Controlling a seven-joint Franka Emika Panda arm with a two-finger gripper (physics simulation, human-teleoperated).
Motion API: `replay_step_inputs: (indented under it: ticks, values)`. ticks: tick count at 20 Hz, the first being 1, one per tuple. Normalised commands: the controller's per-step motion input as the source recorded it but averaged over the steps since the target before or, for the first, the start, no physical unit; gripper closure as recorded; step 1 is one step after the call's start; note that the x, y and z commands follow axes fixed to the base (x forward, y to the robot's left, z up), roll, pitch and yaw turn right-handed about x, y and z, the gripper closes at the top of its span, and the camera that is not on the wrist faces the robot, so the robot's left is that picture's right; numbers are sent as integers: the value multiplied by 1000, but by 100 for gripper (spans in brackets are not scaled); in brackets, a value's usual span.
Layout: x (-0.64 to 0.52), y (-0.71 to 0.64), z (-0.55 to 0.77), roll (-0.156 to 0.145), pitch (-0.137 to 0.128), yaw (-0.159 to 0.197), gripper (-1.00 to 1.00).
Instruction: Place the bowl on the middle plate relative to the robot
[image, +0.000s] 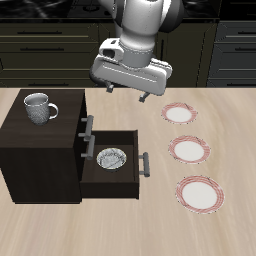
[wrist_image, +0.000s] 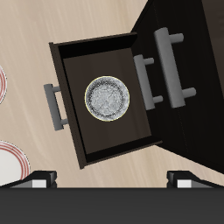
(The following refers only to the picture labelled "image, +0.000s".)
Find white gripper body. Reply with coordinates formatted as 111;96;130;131
89;54;174;97

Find red rimmed white plate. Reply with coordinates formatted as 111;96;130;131
175;175;226;215
167;135;212;165
160;102;199;126

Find grey patterned bowl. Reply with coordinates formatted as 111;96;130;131
96;147;128;172

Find dark kitchen cupboards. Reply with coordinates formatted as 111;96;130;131
0;0;256;89

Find grey patterned mug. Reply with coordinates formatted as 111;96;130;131
23;92;60;127

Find dark wooden cabinet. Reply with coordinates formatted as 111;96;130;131
0;88;151;205

